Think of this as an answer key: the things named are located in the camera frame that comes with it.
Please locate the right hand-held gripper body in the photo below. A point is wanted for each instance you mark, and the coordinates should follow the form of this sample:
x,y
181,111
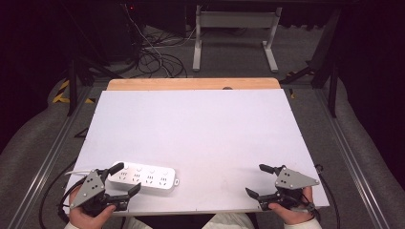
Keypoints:
x,y
291,181

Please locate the black metal stand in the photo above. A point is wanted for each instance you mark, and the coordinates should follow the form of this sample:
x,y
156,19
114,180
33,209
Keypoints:
x,y
74,82
332,79

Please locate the yellow black hazard tape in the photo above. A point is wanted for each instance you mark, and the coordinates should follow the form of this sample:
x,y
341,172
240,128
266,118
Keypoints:
x,y
62,95

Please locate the aluminium floor rail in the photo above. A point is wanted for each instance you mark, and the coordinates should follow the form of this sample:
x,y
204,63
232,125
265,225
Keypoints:
x,y
350,159
47,162

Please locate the person's left hand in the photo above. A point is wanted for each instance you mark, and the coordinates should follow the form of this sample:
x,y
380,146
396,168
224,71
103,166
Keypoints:
x,y
85,218

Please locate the white metal desk frame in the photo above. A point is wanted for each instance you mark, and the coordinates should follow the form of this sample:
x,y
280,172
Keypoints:
x,y
237,19

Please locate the dark computer tower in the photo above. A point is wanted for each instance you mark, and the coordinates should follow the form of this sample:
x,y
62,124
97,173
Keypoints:
x,y
117,31

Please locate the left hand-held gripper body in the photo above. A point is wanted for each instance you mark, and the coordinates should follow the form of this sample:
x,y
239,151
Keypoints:
x,y
90,188

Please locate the person's right hand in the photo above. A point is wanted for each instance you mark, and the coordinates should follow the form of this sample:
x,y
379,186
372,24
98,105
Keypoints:
x,y
292,213

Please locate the white power strip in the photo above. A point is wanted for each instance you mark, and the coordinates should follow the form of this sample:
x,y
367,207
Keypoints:
x,y
149,176

